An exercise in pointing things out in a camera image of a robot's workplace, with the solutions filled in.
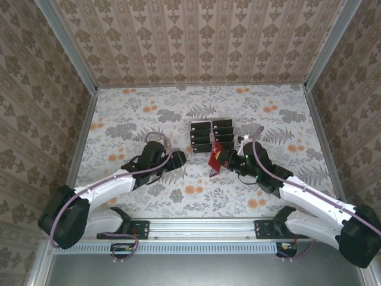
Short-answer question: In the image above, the floral patterned table cover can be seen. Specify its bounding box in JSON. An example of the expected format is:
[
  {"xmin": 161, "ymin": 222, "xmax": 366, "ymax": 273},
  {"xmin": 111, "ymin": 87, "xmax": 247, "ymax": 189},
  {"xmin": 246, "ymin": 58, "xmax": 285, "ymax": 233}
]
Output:
[{"xmin": 61, "ymin": 84, "xmax": 348, "ymax": 218}]

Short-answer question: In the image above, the red leather card holder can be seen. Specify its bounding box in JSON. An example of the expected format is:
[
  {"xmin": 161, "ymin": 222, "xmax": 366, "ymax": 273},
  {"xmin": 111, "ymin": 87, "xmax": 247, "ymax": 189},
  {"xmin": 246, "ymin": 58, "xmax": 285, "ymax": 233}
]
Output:
[{"xmin": 208, "ymin": 142, "xmax": 227, "ymax": 179}]

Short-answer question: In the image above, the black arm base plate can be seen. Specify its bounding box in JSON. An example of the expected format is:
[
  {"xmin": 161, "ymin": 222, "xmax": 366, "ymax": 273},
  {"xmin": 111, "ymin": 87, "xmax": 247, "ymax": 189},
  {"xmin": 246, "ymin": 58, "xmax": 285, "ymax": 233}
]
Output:
[
  {"xmin": 96, "ymin": 219, "xmax": 150, "ymax": 240},
  {"xmin": 255, "ymin": 219, "xmax": 310, "ymax": 240}
]

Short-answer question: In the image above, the grey metal sheet panel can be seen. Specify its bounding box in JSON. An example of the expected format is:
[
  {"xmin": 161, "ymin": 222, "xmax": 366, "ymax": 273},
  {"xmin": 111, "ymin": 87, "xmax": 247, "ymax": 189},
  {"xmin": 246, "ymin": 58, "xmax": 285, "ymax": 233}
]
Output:
[{"xmin": 44, "ymin": 241, "xmax": 363, "ymax": 286}]

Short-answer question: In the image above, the grey slotted cable duct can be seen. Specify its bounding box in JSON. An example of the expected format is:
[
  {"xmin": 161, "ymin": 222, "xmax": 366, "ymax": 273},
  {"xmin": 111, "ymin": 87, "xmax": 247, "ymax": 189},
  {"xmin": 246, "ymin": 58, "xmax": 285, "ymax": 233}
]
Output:
[{"xmin": 55, "ymin": 243, "xmax": 282, "ymax": 254}]

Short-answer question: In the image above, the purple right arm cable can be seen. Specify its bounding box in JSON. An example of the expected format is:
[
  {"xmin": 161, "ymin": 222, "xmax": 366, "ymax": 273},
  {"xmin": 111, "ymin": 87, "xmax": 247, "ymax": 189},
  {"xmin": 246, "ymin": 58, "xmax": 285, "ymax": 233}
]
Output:
[{"xmin": 251, "ymin": 125, "xmax": 381, "ymax": 260}]

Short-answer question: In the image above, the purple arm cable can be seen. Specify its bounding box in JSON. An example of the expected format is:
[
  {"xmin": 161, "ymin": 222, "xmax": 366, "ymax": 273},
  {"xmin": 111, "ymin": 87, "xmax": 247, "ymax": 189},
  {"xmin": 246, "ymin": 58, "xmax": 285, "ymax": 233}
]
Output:
[
  {"xmin": 49, "ymin": 130, "xmax": 174, "ymax": 263},
  {"xmin": 251, "ymin": 125, "xmax": 381, "ymax": 260}
]

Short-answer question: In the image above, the black connector with wires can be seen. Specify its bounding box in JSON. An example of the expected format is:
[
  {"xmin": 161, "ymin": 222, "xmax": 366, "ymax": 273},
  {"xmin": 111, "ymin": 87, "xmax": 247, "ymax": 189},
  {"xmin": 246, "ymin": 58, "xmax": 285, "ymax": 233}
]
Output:
[
  {"xmin": 276, "ymin": 241, "xmax": 298, "ymax": 259},
  {"xmin": 110, "ymin": 243, "xmax": 135, "ymax": 259}
]

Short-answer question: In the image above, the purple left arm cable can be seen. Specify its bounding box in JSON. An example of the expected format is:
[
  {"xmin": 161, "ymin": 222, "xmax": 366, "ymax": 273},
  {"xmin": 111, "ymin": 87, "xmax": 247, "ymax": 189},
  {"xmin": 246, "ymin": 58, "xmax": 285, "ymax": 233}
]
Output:
[{"xmin": 49, "ymin": 130, "xmax": 174, "ymax": 263}]

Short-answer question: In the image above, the aluminium frame post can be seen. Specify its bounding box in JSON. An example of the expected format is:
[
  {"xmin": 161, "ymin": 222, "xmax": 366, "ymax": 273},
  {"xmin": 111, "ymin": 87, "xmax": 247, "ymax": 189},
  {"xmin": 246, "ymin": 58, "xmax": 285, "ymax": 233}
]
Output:
[
  {"xmin": 303, "ymin": 0, "xmax": 363, "ymax": 90},
  {"xmin": 32, "ymin": 0, "xmax": 99, "ymax": 93}
]

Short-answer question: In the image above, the aluminium frame bar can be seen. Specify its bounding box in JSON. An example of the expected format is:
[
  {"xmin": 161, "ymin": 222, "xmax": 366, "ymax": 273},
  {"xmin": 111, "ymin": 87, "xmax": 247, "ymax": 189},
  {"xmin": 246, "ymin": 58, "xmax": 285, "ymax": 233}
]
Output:
[
  {"xmin": 360, "ymin": 266, "xmax": 380, "ymax": 286},
  {"xmin": 28, "ymin": 247, "xmax": 56, "ymax": 286}
]

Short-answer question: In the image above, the aluminium table edge rail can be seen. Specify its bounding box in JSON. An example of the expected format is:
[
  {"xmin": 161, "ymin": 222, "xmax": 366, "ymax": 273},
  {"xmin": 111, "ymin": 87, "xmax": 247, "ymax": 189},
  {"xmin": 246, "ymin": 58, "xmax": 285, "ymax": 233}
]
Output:
[
  {"xmin": 56, "ymin": 88, "xmax": 99, "ymax": 218},
  {"xmin": 303, "ymin": 86, "xmax": 352, "ymax": 217}
]

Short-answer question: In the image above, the long aluminium base rail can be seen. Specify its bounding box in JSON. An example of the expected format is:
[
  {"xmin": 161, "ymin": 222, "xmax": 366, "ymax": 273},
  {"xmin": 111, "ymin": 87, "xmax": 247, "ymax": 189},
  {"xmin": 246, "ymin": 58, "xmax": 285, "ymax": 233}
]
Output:
[{"xmin": 43, "ymin": 217, "xmax": 366, "ymax": 241}]

